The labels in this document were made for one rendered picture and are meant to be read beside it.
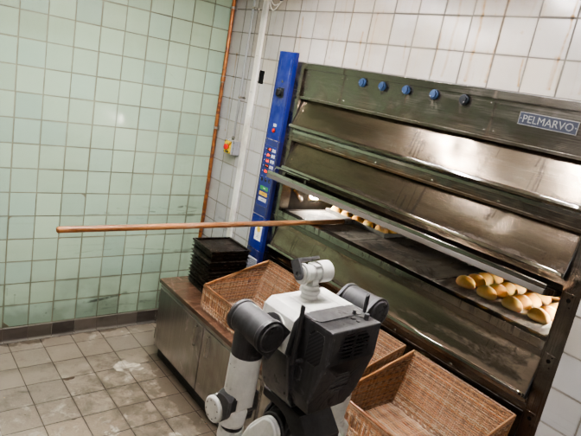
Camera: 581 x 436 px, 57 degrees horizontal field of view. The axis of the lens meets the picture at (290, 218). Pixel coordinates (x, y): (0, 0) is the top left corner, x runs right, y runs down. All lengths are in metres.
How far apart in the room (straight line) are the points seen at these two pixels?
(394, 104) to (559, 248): 1.07
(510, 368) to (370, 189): 1.09
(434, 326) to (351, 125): 1.15
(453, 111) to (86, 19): 2.26
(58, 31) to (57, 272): 1.55
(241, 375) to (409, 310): 1.38
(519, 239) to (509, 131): 0.45
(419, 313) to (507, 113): 1.00
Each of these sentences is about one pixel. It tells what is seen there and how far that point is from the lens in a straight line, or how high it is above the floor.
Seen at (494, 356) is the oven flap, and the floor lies 1.01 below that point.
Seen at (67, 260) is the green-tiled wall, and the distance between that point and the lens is 3.95.
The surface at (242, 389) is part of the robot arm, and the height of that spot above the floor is 1.15.
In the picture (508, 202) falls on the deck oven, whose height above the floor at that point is 1.66.
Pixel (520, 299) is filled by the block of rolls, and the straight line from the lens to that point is 2.70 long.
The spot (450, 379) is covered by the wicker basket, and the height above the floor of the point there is 0.83.
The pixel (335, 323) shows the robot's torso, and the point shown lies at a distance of 1.52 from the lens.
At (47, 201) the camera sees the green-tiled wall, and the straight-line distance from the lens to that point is 3.78.
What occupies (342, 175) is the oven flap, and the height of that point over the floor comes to 1.53.
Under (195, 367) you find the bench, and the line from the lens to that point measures 3.38.
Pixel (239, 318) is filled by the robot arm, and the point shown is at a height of 1.34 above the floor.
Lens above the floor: 1.98
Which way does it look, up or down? 14 degrees down
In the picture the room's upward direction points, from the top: 11 degrees clockwise
